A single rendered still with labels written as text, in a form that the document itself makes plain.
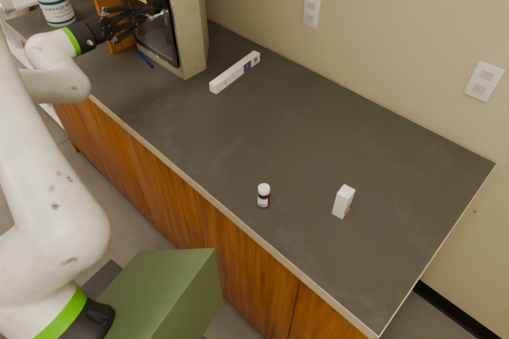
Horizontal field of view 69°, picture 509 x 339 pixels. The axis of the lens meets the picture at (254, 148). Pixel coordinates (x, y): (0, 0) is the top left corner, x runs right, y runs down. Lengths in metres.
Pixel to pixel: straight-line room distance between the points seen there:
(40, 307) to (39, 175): 0.23
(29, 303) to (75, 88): 0.64
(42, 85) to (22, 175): 0.47
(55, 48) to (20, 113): 0.57
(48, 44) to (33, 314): 0.77
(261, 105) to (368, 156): 0.42
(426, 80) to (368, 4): 0.31
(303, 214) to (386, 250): 0.23
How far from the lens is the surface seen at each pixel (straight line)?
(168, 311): 0.66
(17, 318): 0.77
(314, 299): 1.10
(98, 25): 1.33
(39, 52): 1.26
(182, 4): 1.37
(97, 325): 0.79
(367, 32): 1.38
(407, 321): 2.03
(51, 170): 0.67
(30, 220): 0.65
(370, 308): 0.96
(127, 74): 1.59
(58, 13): 2.02
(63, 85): 1.16
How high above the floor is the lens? 1.80
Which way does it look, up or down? 46 degrees down
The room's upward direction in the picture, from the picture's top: straight up
